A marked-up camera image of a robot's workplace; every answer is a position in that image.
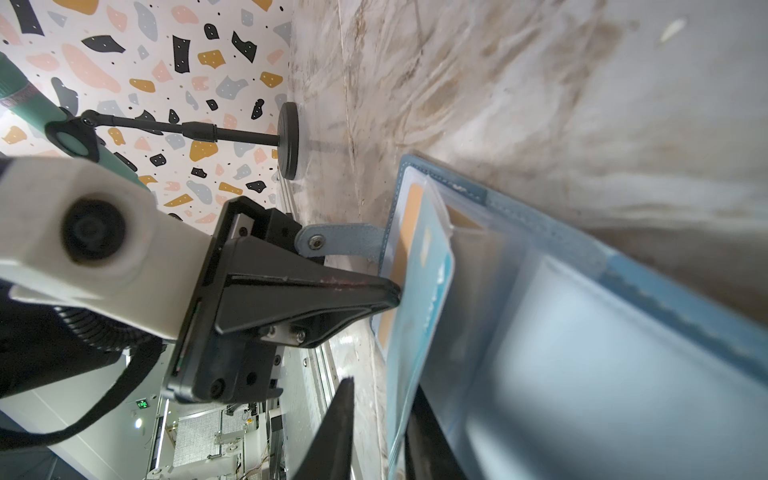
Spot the teal VIP credit card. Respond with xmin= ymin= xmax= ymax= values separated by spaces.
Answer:
xmin=386 ymin=180 xmax=455 ymax=479

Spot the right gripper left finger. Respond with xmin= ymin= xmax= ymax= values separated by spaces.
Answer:
xmin=293 ymin=377 xmax=355 ymax=480

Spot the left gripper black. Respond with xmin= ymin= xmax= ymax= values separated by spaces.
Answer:
xmin=163 ymin=196 xmax=401 ymax=404

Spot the mint green cylinder handle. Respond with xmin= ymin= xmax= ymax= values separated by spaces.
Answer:
xmin=1 ymin=54 xmax=147 ymax=189

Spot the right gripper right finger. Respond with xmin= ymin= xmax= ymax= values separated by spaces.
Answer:
xmin=405 ymin=387 xmax=466 ymax=480

